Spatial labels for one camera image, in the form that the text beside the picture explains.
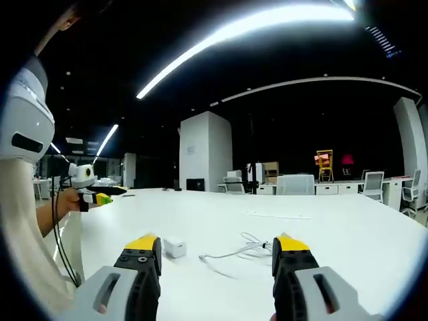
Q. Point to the white charger adapter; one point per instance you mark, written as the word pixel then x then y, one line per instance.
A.
pixel 175 247

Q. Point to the yellow step ladder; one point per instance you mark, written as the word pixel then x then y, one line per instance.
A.
pixel 325 165

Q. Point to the long ceiling light strip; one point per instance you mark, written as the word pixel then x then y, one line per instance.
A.
pixel 234 36

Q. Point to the white desk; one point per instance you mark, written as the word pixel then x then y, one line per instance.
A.
pixel 301 240

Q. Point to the grey office chair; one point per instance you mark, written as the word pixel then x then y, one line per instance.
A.
pixel 233 184

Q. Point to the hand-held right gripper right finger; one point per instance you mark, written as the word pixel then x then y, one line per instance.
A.
pixel 321 291

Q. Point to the short ceiling light strip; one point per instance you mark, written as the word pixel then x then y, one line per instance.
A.
pixel 107 139

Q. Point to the white square pillar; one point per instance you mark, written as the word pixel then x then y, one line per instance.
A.
pixel 205 150

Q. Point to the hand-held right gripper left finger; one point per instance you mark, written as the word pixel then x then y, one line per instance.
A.
pixel 110 294

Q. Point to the white wide pillar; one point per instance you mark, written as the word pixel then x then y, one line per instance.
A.
pixel 407 137

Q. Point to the black monitor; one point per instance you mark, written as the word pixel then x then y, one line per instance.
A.
pixel 195 184

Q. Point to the wooden box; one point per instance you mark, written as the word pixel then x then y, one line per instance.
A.
pixel 271 171

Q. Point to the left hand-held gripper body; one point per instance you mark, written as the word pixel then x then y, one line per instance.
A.
pixel 82 175

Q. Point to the white mesh office chair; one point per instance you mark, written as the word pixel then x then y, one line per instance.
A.
pixel 374 185
pixel 295 185
pixel 412 190

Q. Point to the red glowing sign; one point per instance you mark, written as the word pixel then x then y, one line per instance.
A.
pixel 347 159

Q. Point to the black tripod stand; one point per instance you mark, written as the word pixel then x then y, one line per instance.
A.
pixel 253 167

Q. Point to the person's beige clothing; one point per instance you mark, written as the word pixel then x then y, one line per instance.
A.
pixel 26 234

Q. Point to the dark pen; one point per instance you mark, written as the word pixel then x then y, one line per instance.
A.
pixel 128 195

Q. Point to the person's left hand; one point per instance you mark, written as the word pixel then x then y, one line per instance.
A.
pixel 72 200

